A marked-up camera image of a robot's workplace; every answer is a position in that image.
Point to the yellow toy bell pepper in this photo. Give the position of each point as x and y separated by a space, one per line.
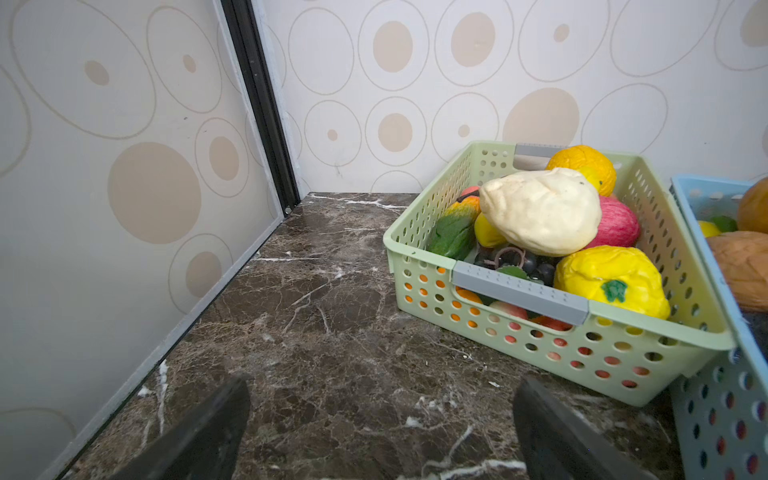
622 277

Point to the blue perforated plastic basket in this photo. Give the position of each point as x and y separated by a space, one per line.
721 412

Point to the pink toy fruit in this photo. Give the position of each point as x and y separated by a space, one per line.
619 226

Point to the black vertical frame post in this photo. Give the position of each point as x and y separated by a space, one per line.
252 60

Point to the brown toy potato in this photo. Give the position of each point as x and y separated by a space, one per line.
742 259

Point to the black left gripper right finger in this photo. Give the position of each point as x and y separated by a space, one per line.
559 442

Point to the orange toy fruit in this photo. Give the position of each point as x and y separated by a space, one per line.
591 163

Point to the cream white toy bun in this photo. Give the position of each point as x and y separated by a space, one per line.
549 212

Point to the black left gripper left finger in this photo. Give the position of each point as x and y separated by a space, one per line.
203 445

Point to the dark toy grapes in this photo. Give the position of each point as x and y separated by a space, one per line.
517 262

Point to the green perforated plastic basket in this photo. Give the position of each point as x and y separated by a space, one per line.
625 355

